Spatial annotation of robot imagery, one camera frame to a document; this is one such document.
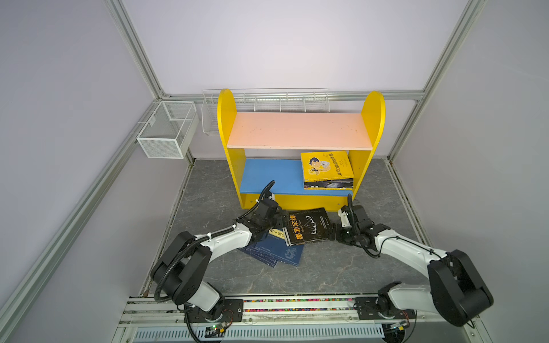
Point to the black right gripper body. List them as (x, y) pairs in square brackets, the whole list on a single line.
[(344, 234)]

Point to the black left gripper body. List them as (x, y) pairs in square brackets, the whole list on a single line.
[(279, 221)]

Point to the black antler cover book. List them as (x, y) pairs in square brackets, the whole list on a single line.
[(306, 226)]

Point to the purple portrait cover book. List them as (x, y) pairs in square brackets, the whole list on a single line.
[(344, 184)]

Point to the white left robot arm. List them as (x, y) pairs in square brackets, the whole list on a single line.
[(179, 273)]

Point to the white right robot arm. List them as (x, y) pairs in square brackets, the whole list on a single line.
[(454, 289)]

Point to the top dark blue booklet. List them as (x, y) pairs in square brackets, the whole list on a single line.
[(277, 248)]

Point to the dark blue booklet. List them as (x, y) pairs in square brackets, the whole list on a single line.
[(252, 251), (277, 248)]

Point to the lower dark blue booklet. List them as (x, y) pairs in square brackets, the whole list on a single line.
[(252, 251)]

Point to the yellow wooden bookshelf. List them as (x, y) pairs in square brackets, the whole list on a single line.
[(357, 134)]

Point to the green circuit board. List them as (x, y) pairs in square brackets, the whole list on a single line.
[(214, 332)]

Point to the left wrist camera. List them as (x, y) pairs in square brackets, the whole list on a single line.
[(266, 193)]

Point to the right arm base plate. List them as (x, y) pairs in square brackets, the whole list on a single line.
[(380, 308)]

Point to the white slotted cable duct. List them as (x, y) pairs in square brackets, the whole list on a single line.
[(256, 333)]

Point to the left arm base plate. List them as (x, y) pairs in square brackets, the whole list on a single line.
[(226, 310)]

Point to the white wire rack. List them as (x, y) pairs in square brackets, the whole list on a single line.
[(264, 100)]

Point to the white mesh wire basket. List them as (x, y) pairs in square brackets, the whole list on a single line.
[(168, 132)]

